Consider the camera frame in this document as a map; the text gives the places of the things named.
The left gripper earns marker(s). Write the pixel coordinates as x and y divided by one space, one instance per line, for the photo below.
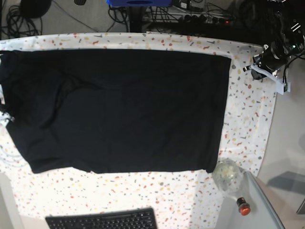
276 55

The black t-shirt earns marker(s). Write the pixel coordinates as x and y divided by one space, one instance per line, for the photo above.
113 111

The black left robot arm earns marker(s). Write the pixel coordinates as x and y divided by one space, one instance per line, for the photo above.
273 24

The black power strip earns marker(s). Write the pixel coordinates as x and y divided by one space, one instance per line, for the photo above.
205 19

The clear jar with yellow content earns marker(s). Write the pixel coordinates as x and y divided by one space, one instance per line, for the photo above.
229 178

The red emergency stop button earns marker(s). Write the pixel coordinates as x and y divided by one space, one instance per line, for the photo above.
243 206

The terrazzo pattern tablecloth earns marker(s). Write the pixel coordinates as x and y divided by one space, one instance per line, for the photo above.
180 200

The blue white device top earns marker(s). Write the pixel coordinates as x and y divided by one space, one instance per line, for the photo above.
138 3

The black keyboard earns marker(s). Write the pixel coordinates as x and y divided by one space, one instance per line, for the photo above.
133 219

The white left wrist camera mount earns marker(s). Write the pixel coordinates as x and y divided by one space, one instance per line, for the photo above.
280 86

